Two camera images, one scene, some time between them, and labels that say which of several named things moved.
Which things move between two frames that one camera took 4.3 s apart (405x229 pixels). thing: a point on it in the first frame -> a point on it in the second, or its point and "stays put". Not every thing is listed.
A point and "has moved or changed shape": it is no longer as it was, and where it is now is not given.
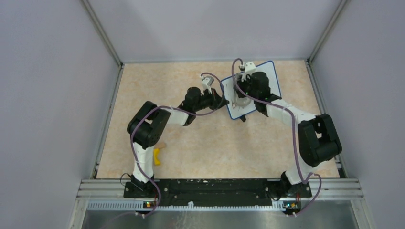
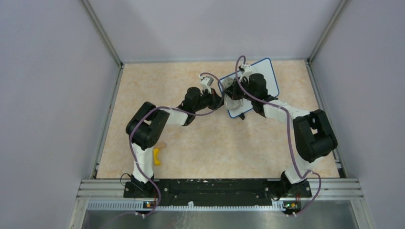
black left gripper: [217, 101] stays put
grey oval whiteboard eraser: [243, 101] has moved or changed shape
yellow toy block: [157, 162] stays put
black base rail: [217, 192] stays put
